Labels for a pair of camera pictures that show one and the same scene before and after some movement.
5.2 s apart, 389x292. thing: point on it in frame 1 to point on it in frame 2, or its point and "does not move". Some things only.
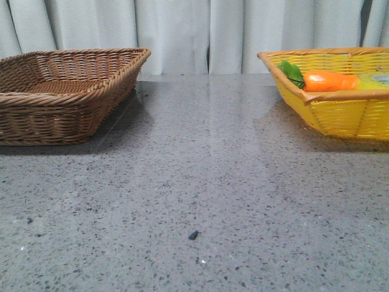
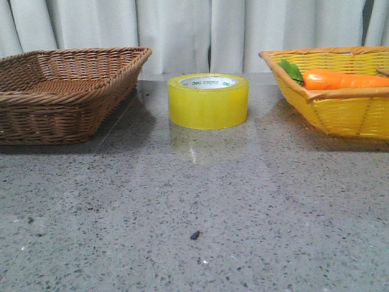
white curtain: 195,37 does not move
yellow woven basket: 360,113 does not move
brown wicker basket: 61,98 does not move
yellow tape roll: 372,81 to 208,101
